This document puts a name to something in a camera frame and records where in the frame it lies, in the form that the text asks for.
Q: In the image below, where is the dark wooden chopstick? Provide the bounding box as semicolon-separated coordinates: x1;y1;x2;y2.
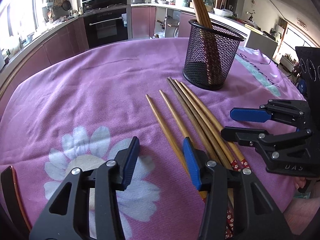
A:
167;77;233;170
167;77;234;238

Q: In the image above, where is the right hand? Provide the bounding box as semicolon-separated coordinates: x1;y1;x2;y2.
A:
293;177;312;193

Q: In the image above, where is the black mesh utensil cup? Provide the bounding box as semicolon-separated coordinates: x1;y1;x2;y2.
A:
183;20;245;90

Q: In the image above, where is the pink floral tablecloth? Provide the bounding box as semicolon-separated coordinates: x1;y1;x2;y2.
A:
0;37;307;240

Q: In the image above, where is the black built-in oven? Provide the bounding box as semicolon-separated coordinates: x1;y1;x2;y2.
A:
84;8;129;49

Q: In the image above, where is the black frying pan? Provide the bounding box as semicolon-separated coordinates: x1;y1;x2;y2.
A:
62;0;72;11

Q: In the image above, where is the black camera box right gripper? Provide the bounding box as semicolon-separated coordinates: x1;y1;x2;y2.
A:
295;47;320;129

